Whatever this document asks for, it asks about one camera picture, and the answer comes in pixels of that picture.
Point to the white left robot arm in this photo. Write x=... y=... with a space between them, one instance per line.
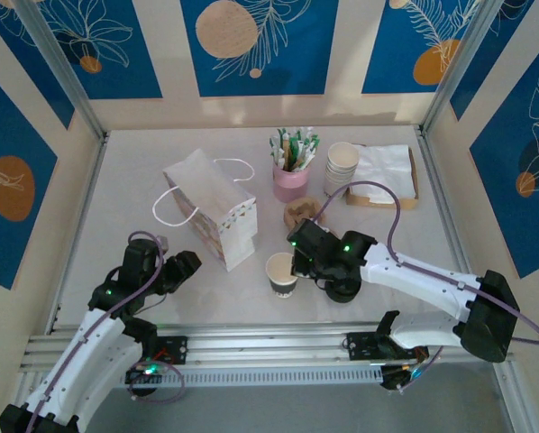
x=71 y=361

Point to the stacked white paper cup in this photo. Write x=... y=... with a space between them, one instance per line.
x=340 y=177
x=340 y=181
x=343 y=155
x=338 y=190
x=341 y=172

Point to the pink holder cup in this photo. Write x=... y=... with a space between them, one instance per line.
x=289 y=187

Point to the black plastic cup lid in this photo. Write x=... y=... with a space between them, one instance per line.
x=341 y=297

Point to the green white sugar sachet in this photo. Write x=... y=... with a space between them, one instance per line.
x=307 y=135
x=274 y=152
x=315 y=143
x=282 y=137

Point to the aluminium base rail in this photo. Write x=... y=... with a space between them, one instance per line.
x=260 y=343

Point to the brown wooden napkin tray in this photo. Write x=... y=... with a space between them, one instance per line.
x=382 y=204

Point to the aluminium frame post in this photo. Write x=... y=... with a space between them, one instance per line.
x=462 y=63
x=60 y=63

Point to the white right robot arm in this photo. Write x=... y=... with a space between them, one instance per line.
x=422 y=284

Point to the takeout paper coffee cup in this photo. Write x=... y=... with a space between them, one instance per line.
x=277 y=269

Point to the white napkin stack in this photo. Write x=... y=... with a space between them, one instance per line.
x=404 y=194

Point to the brown pulp cup carrier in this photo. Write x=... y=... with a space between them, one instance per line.
x=298 y=209

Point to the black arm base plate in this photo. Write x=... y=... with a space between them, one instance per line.
x=175 y=349
x=359 y=346

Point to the white patterned paper bag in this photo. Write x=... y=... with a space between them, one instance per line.
x=211 y=198

